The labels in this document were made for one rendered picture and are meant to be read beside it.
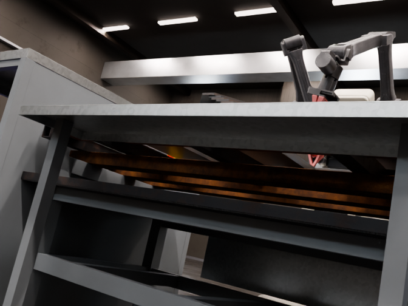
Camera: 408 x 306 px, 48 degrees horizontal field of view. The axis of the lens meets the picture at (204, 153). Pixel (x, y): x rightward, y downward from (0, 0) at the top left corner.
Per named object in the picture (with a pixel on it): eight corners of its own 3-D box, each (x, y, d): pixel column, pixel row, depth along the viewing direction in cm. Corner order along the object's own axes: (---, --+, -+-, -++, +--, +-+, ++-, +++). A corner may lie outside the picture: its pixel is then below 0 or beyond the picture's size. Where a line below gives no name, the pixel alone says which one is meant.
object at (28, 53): (26, 57, 181) (29, 47, 181) (-47, 65, 216) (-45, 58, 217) (208, 151, 282) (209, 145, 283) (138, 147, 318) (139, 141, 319)
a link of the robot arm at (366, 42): (393, 45, 192) (367, 45, 199) (393, 30, 190) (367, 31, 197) (349, 63, 162) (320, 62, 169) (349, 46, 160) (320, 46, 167)
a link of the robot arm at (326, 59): (353, 51, 165) (331, 51, 171) (342, 35, 156) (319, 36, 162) (345, 82, 163) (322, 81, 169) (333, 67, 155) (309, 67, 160)
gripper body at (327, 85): (332, 96, 159) (340, 77, 160) (306, 90, 165) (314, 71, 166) (338, 103, 164) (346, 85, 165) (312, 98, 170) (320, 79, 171)
